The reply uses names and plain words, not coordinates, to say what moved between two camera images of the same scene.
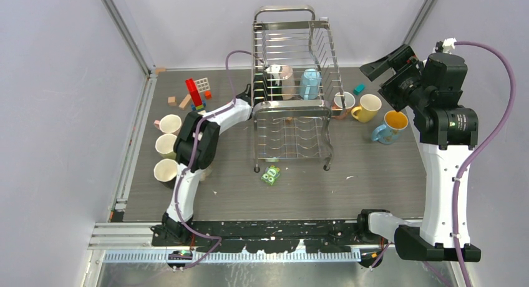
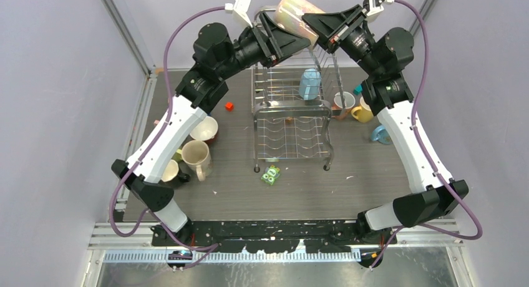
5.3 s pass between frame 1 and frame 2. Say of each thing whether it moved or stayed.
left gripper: moved
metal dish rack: stayed
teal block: stayed
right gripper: moved
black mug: stayed
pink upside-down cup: moved
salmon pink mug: stayed
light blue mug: stayed
